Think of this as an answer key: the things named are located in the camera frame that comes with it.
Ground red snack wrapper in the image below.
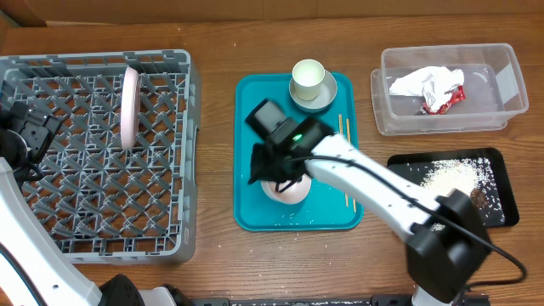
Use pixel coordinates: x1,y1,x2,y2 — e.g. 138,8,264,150
421,86,466,115

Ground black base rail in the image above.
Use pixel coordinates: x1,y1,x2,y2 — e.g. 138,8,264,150
186,292,492,306

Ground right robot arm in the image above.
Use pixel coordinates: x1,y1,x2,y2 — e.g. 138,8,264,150
246,117,490,305

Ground grey plastic dish rack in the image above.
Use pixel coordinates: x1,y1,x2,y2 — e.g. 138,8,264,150
1,49,201,264

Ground white paper cup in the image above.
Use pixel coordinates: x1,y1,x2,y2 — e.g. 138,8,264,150
292,59,325,100

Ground small pink bowl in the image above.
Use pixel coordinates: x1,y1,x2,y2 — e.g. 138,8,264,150
261,174,312,205

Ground brown food scrap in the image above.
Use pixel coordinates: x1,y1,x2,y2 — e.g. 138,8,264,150
470,189,488,209

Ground black rectangular tray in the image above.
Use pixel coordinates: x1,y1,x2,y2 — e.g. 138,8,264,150
388,148,519,228

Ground grey small saucer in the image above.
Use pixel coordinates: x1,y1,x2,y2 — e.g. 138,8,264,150
289,71,337,113

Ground scattered rice grains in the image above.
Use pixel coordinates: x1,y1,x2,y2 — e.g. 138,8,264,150
389,157,506,227

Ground clear plastic waste bin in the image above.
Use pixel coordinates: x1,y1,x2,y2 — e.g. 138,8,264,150
371,43,529,136

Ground white napkin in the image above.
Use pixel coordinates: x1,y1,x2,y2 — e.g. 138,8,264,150
388,66,465,111

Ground large pink plate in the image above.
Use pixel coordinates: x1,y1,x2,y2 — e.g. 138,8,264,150
120,66,141,150

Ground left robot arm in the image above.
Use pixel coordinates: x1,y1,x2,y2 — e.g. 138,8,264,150
1,128,192,305

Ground teal plastic serving tray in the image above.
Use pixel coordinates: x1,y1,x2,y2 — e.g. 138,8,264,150
233,73,364,232

